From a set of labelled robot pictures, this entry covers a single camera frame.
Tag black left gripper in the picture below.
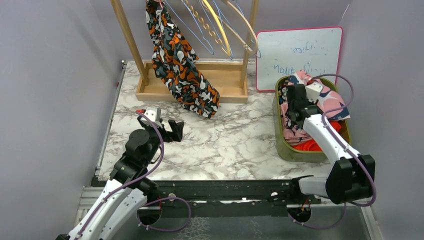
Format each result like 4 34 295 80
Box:
138 116 184 165

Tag pink patterned garment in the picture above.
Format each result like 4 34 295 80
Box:
280 70 345 146

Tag light blue wire hanger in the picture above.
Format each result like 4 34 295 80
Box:
199 0 233 60
163 0 215 55
233 0 262 58

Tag colourful patterned shorts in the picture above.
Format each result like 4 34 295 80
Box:
277 75 292 105

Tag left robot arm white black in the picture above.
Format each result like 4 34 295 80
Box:
57 113 185 240

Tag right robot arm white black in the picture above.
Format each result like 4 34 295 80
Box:
286 84 377 206

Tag wavy wooden hanger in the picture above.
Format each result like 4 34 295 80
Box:
181 0 222 47

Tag olive green plastic basket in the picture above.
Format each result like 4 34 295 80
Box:
272 77 351 162

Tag pink framed whiteboard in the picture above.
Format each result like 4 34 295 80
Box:
256 26 343 92

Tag wooden clothes rack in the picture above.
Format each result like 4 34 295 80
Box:
110 0 254 104

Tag camouflage orange black garment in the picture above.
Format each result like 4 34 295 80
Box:
145 0 220 119

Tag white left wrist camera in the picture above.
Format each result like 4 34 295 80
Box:
136 107 163 128

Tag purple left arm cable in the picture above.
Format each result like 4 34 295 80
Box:
74 111 192 240

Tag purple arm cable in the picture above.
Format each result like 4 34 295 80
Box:
287 73 378 230
74 111 192 240

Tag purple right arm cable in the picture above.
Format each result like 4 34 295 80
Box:
287 73 378 230

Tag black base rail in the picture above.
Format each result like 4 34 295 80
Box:
131 179 321 220

